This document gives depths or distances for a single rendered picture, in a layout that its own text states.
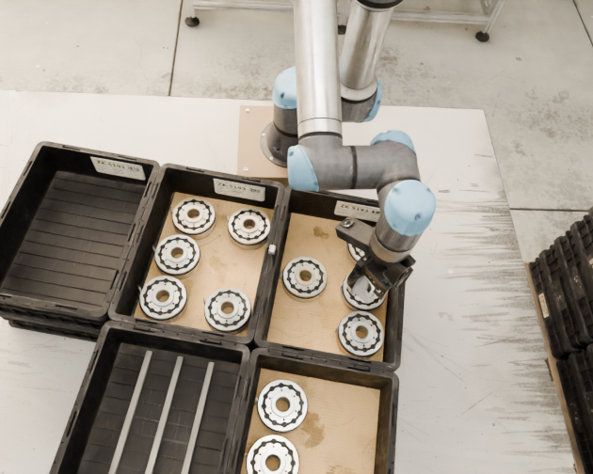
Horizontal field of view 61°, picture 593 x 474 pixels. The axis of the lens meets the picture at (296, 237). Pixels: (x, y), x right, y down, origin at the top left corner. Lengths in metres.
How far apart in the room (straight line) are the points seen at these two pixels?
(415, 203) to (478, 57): 2.43
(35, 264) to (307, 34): 0.80
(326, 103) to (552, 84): 2.46
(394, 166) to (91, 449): 0.79
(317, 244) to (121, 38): 2.05
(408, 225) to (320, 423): 0.50
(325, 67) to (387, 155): 0.18
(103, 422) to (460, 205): 1.10
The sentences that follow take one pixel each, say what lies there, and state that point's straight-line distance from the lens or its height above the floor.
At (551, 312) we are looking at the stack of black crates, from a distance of 2.13.
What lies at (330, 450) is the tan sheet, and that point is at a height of 0.83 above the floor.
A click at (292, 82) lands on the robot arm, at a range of 1.28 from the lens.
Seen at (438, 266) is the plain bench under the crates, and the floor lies 0.70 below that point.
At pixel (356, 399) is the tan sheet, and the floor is 0.83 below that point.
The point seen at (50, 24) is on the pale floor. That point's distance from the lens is 3.20.
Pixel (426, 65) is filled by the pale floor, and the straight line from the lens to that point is 3.01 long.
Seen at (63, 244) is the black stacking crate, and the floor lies 0.83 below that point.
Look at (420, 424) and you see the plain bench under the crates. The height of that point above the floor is 0.70.
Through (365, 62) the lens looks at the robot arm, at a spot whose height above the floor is 1.15.
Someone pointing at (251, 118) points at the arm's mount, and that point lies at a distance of 1.51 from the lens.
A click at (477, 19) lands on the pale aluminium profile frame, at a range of 3.19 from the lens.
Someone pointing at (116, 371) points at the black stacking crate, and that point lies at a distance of 1.16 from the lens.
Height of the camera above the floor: 1.92
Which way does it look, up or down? 61 degrees down
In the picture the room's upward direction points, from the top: 9 degrees clockwise
